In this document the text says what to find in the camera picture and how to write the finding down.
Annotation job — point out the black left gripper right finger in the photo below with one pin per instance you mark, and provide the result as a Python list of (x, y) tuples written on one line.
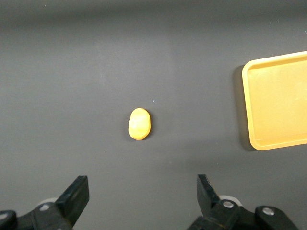
[(208, 201)]

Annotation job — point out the yellow plastic tray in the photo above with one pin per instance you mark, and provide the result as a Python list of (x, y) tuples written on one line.
[(278, 103)]

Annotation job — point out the dark grey table mat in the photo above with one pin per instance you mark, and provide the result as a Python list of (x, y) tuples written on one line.
[(72, 72)]

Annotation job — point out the yellow toy potato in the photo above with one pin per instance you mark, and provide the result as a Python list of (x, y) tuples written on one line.
[(139, 124)]

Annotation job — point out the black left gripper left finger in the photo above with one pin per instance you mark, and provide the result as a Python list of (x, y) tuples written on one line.
[(72, 198)]

